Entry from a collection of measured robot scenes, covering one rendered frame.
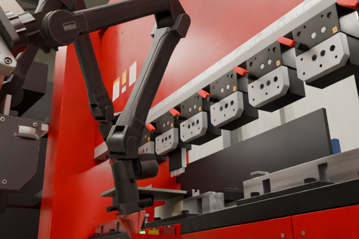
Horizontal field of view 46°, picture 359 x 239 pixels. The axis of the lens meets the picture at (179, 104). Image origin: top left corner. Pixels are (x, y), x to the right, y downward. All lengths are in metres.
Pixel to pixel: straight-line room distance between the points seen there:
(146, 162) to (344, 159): 0.49
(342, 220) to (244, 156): 1.30
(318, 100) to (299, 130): 4.80
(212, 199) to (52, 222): 1.12
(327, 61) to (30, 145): 0.73
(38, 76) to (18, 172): 1.77
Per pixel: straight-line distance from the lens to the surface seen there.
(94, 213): 2.42
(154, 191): 1.51
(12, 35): 0.90
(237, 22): 1.45
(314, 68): 1.13
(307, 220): 0.94
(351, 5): 1.06
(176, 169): 1.68
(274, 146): 1.99
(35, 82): 2.68
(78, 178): 2.41
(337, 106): 6.45
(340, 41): 1.10
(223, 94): 1.41
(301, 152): 1.87
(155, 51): 1.17
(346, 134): 6.29
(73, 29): 0.98
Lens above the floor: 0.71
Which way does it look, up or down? 22 degrees up
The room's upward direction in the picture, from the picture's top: 1 degrees counter-clockwise
